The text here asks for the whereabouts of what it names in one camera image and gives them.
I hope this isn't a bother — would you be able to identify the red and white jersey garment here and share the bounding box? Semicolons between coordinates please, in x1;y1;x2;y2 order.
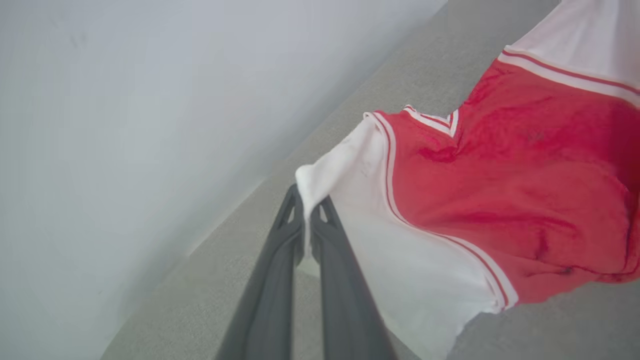
295;0;640;360

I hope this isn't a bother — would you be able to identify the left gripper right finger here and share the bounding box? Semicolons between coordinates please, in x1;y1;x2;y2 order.
309;195;399;360

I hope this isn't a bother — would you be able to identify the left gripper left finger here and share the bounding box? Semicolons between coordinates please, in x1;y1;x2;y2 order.
215;183;305;360

